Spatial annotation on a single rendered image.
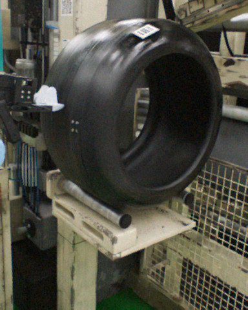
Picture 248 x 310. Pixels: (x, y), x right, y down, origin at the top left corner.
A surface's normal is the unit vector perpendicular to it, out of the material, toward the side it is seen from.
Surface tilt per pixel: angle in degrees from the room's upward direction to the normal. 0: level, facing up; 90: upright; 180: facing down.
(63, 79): 67
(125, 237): 90
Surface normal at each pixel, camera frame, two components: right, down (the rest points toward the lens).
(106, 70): -0.02, -0.14
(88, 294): 0.64, 0.25
